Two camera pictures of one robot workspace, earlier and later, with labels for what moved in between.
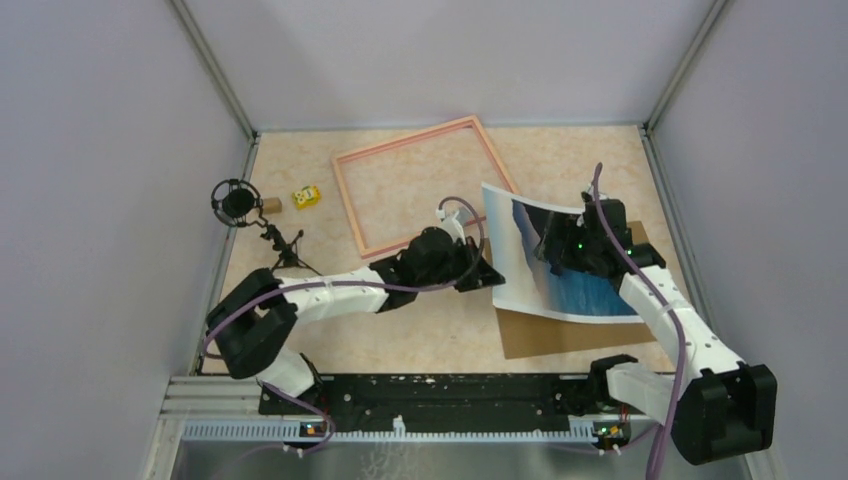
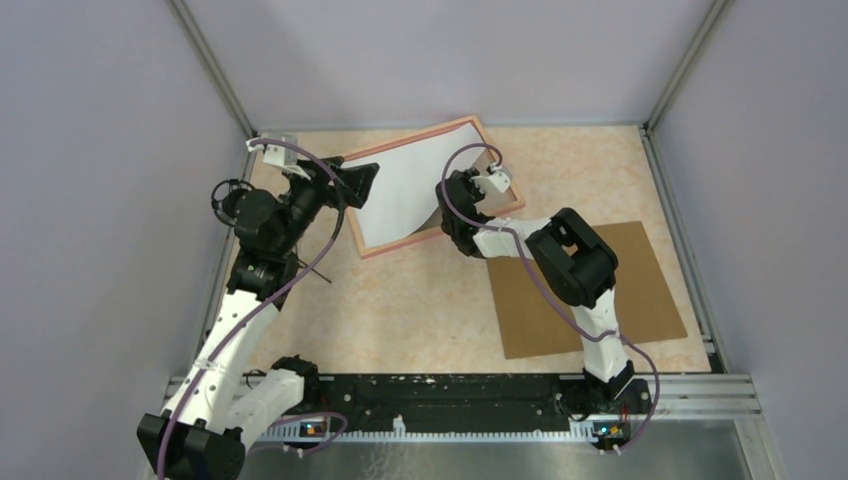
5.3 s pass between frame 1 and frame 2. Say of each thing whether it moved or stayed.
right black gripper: moved
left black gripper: moved
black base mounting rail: stayed
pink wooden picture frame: stayed
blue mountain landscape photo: moved
